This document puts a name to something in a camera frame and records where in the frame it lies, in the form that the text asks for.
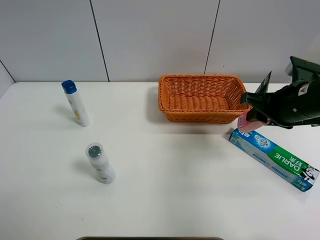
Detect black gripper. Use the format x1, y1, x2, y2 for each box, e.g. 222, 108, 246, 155
240, 56, 320, 129

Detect pink bottle white cap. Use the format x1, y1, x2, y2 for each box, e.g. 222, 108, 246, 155
237, 111, 271, 133

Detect Darlie toothpaste box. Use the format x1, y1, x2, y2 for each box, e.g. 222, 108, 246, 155
229, 129, 320, 192

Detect orange wicker basket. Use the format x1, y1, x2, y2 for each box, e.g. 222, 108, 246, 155
158, 74, 251, 124

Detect dark green tube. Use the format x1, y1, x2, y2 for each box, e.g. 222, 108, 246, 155
255, 71, 272, 94

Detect white bottle brush cap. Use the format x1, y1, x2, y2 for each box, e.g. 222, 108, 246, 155
85, 142, 116, 184

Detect white bottle blue cap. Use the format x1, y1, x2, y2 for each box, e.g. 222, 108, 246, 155
61, 80, 91, 127

